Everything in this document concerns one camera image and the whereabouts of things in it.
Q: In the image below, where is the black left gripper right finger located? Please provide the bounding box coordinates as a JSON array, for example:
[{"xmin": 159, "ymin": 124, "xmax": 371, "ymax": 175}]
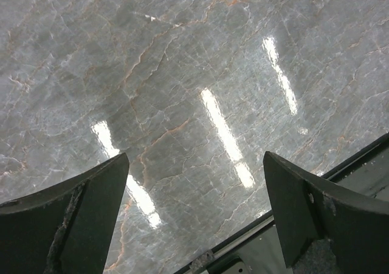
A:
[{"xmin": 263, "ymin": 151, "xmax": 388, "ymax": 273}]

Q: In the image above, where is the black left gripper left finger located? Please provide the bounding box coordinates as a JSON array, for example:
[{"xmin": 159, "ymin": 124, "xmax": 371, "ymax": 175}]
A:
[{"xmin": 1, "ymin": 153, "xmax": 129, "ymax": 273}]

